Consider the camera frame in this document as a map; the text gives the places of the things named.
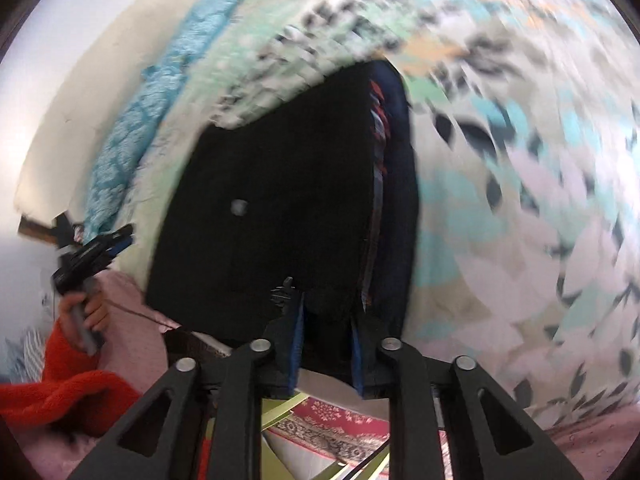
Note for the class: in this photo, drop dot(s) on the pink dotted garment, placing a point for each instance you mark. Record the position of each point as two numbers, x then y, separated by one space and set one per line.
135 351

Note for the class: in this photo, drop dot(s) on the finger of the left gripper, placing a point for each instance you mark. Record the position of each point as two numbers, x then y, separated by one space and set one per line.
110 248
91 250

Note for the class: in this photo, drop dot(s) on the black pants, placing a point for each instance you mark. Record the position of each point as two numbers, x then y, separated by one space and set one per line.
311 209

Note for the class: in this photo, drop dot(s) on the floral bed sheet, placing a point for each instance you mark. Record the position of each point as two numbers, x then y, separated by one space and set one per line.
525 122

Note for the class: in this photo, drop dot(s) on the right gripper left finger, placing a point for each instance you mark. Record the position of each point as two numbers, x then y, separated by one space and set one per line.
204 417

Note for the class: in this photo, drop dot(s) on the red patterned rug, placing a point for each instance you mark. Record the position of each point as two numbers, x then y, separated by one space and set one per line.
330 431

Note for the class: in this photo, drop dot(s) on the teal patterned blanket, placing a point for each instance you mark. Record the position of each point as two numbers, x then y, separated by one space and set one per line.
136 125

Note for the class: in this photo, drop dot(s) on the red fuzzy sleeve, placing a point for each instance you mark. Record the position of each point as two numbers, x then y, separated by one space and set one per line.
72 388

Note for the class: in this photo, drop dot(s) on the left hand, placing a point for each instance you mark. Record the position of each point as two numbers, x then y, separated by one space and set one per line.
87 317

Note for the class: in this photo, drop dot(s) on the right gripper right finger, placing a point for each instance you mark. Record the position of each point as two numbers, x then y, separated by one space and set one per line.
450 420

